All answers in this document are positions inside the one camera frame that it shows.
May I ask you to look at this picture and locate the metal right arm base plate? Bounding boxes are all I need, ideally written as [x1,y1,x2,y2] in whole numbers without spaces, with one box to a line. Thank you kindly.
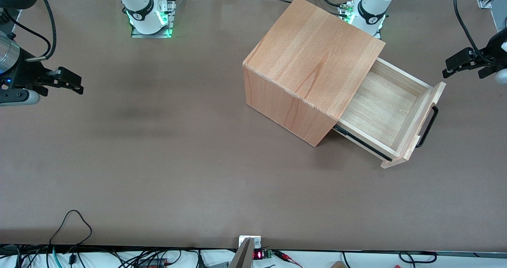
[131,0,177,39]

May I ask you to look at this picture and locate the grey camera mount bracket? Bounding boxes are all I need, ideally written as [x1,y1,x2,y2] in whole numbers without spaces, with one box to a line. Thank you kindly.
[229,235,262,268]

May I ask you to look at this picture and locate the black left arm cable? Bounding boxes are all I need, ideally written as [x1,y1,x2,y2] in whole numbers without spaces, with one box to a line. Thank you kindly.
[453,0,492,65]

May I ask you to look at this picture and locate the light wooden drawer cabinet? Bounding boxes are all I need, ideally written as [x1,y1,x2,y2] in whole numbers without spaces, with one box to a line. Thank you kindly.
[242,0,386,147]

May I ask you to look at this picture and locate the wooden drawer with black handle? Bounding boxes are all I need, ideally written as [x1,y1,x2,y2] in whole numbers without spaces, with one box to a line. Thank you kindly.
[332,57,447,169]

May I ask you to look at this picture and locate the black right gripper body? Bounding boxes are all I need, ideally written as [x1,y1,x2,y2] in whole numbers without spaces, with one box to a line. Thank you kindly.
[0,48,60,97]

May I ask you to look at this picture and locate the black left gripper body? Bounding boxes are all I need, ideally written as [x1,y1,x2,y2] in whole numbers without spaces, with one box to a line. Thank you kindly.
[475,29,507,80]

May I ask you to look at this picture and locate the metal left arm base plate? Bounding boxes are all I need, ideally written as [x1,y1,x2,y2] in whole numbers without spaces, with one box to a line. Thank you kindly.
[338,1,383,39]

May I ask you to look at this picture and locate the black coiled floor cable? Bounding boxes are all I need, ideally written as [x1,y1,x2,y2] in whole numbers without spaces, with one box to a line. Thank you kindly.
[398,251,437,265]

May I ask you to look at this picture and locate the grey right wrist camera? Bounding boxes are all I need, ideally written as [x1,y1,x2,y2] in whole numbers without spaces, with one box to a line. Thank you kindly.
[0,89,41,107]

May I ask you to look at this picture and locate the black cable behind cabinet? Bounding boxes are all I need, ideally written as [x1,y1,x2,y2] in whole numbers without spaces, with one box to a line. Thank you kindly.
[273,0,351,17]

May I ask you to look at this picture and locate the black looped table cable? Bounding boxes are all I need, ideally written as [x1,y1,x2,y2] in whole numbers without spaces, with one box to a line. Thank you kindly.
[49,209,93,257]

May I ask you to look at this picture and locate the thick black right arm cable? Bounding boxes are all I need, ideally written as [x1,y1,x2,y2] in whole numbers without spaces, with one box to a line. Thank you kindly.
[24,0,57,63]

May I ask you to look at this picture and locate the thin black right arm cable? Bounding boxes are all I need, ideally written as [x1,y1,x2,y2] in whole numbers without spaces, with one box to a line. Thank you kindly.
[3,9,52,54]

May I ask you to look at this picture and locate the black power adapter box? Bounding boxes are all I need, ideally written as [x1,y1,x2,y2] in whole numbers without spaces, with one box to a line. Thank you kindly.
[137,258,170,268]

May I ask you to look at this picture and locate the red clip lead wires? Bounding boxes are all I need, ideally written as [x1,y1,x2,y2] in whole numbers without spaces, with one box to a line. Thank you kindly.
[273,250,303,268]

